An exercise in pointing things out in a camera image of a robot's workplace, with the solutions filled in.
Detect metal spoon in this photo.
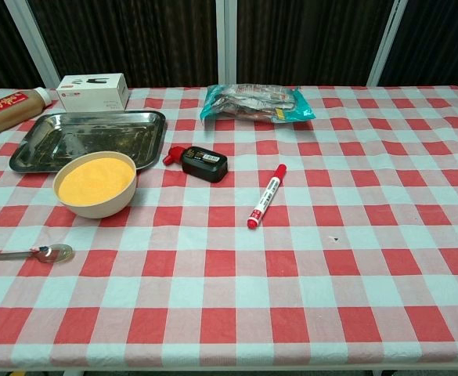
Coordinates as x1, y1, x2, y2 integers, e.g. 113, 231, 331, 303
0, 243, 74, 265

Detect white bowl of yellow powder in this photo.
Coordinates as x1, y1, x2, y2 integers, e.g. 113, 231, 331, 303
52, 150, 138, 219

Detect black ink bottle red cap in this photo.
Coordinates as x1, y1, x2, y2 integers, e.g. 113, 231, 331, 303
163, 145, 229, 184

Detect red whiteboard marker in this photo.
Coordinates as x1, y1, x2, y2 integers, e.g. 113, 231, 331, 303
246, 163, 287, 230

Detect teal plastic snack bag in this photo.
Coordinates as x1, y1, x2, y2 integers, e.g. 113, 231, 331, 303
200, 83, 316, 125

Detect red white checkered tablecloth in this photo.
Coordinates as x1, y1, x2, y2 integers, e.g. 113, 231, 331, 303
0, 85, 458, 370

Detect stainless steel rectangular tray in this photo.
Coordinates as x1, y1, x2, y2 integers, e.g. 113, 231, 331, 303
9, 110, 168, 174

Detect white cardboard product box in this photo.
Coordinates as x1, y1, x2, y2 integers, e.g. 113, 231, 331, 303
56, 73, 130, 113

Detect brown drink bottle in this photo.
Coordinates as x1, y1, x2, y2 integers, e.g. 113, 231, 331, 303
0, 86, 53, 141

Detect grey screen frame post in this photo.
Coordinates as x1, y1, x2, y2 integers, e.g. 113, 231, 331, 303
4, 0, 67, 89
215, 0, 238, 87
366, 0, 409, 87

